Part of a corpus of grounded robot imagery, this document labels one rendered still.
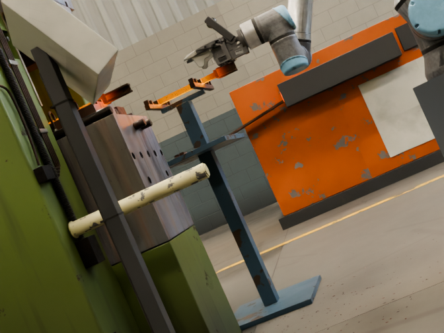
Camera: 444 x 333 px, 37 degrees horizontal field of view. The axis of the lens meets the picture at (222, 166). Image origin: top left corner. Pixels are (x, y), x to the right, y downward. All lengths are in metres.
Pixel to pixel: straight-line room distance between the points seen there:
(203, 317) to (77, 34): 1.01
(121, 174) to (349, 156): 3.65
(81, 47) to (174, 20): 8.44
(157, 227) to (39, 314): 0.45
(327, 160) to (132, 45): 5.18
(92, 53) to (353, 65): 4.02
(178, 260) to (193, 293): 0.11
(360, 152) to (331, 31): 4.38
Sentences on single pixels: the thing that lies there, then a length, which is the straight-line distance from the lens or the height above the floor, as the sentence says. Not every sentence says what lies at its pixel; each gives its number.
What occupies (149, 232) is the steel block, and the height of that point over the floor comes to 0.52.
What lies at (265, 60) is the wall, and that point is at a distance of 9.76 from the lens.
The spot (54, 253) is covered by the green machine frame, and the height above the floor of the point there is 0.58.
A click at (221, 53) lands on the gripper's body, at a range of 2.23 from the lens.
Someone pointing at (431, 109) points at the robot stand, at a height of 0.51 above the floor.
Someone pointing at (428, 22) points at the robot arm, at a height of 0.76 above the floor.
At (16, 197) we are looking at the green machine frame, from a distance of 1.99.
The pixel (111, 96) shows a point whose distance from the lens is 2.33.
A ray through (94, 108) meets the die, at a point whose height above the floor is 0.96.
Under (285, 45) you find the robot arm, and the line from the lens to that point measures 2.18.
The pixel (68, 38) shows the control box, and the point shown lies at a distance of 1.63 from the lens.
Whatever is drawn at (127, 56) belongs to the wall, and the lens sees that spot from 10.14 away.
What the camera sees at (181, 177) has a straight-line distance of 1.87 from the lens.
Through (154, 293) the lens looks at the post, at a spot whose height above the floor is 0.38.
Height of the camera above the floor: 0.57
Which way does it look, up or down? 1 degrees up
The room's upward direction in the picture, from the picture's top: 24 degrees counter-clockwise
